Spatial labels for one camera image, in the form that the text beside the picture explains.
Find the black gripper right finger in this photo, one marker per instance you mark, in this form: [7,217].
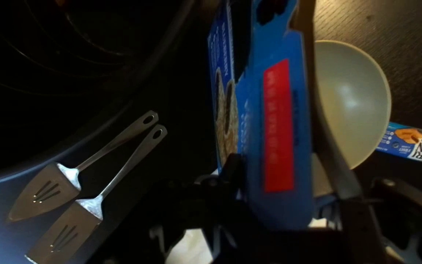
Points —
[362,229]

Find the large white folded cloth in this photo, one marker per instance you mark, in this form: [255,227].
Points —
[186,246]

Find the blue cardboard snack box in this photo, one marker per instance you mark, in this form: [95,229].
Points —
[278,122]

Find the black tongs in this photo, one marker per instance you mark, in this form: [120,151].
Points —
[64,235]

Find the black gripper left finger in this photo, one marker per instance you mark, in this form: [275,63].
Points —
[171,220]

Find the blue snack bar wrapper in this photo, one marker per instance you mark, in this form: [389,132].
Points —
[410,144]

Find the metal slotted spatula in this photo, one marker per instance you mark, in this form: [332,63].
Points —
[44,191]

